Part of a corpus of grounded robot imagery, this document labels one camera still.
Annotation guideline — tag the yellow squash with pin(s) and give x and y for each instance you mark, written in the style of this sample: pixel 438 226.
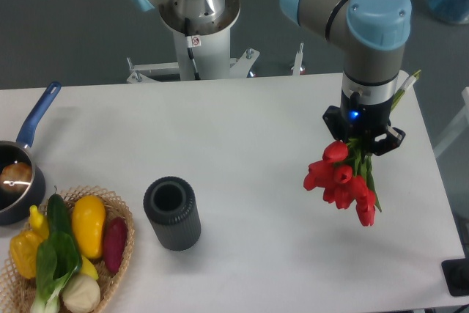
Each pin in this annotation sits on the yellow squash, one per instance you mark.
pixel 88 220

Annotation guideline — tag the yellow banana tip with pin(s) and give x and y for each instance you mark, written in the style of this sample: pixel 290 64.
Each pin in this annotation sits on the yellow banana tip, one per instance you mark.
pixel 87 268

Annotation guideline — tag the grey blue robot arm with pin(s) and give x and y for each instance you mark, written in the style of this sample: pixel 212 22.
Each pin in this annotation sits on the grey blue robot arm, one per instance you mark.
pixel 371 33

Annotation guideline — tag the purple sweet potato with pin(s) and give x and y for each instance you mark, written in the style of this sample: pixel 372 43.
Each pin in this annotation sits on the purple sweet potato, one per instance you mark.
pixel 114 241

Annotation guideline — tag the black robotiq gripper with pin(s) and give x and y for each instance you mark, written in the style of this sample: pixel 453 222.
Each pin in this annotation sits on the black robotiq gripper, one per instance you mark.
pixel 356 118

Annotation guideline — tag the dark grey ribbed vase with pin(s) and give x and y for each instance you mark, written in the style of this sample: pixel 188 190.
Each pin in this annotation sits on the dark grey ribbed vase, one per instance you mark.
pixel 170 205

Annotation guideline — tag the blue handled saucepan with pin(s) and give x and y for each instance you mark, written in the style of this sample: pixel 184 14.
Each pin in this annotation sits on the blue handled saucepan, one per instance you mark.
pixel 22 181

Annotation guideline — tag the green cucumber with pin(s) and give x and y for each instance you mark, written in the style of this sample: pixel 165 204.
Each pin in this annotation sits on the green cucumber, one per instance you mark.
pixel 58 216

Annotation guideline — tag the black device at edge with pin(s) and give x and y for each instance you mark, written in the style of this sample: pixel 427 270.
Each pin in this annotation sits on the black device at edge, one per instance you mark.
pixel 456 275

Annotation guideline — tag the small yellow pepper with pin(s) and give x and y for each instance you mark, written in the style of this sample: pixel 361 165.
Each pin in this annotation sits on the small yellow pepper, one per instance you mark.
pixel 38 222

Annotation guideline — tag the yellow bell pepper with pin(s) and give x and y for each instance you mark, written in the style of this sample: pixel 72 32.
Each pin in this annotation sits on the yellow bell pepper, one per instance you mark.
pixel 23 250

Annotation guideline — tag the red tulip bouquet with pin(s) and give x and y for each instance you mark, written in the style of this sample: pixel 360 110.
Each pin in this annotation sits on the red tulip bouquet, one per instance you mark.
pixel 345 175

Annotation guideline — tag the beige onion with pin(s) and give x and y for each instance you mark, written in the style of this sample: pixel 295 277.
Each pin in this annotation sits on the beige onion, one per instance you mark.
pixel 81 294

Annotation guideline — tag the green bok choy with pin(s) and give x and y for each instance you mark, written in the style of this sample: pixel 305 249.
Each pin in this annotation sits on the green bok choy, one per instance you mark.
pixel 58 260

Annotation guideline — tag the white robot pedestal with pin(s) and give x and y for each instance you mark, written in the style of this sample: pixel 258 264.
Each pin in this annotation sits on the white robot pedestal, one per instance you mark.
pixel 201 32

